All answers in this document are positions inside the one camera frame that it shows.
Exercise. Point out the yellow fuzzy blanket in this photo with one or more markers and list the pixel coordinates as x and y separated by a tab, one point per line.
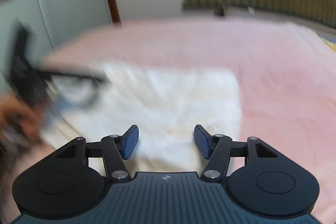
330	44

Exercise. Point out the cream white pants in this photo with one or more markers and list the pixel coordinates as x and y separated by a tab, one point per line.
166	104

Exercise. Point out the person's left hand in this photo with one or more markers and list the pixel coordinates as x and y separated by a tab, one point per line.
21	124

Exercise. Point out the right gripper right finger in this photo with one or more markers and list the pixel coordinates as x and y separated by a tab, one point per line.
216	149

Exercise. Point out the pink bed blanket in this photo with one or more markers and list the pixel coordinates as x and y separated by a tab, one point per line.
285	73

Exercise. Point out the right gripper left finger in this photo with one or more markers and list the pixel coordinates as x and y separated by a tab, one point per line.
115	150

